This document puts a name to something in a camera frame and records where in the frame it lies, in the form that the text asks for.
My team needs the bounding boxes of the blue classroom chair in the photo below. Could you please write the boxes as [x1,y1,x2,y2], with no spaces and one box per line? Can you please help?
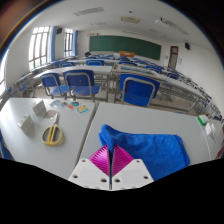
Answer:
[63,69,101,101]
[118,73,161,108]
[39,72,73,99]

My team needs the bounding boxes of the yellow-handled scissors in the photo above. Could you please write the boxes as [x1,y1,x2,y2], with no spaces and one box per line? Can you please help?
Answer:
[41,112,64,147]

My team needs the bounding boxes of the ceiling light grille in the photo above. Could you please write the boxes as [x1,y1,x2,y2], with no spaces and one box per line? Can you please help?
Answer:
[73,7,105,17]

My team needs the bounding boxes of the green chalkboard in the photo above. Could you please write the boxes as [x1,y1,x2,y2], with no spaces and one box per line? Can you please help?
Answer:
[88,35,162,61]

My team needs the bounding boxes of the narrow multi-pane window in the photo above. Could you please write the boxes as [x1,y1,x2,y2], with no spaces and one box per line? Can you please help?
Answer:
[63,27,74,58]

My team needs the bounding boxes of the white ceiling projector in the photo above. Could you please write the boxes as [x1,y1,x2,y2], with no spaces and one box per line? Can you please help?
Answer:
[154,17,168,25]

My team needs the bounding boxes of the framed board on desk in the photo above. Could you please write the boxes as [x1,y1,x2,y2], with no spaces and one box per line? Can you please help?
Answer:
[114,63,158,73]

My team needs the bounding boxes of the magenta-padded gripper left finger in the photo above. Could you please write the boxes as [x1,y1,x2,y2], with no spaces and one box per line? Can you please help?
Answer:
[68,144,111,191]

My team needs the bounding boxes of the blue towel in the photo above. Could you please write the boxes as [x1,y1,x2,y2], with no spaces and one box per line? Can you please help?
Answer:
[98,124,191,183]

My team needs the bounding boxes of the dark red classroom door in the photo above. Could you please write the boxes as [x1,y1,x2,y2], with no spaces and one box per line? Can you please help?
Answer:
[168,45,180,70]

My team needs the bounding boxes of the green and white box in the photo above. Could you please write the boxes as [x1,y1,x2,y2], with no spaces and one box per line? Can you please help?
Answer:
[197,114,210,126]

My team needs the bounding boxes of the white long classroom desk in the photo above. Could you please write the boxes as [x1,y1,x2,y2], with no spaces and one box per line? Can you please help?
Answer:
[33,64,114,79]
[111,64,208,101]

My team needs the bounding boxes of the group of blue classroom chairs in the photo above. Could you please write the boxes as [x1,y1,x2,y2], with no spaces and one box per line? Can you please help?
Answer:
[49,53,221,121]

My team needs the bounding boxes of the blue curtain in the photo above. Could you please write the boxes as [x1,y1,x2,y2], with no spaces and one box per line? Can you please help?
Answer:
[73,29,79,57]
[49,25,58,63]

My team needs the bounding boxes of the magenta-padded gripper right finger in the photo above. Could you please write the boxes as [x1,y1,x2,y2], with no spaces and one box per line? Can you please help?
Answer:
[111,144,155,191]

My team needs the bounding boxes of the white folded card stand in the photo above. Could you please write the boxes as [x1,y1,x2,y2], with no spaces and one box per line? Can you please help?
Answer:
[18,114,36,136]
[31,99,48,118]

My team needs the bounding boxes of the orange lectern desk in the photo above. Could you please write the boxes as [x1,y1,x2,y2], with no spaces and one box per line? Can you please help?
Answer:
[119,50,136,58]

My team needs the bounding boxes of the large multi-pane window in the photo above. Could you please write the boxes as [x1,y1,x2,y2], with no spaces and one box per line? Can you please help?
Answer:
[28,25,51,71]

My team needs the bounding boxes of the ceiling air conditioner panel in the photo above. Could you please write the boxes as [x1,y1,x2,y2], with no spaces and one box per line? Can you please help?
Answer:
[119,15,142,24]

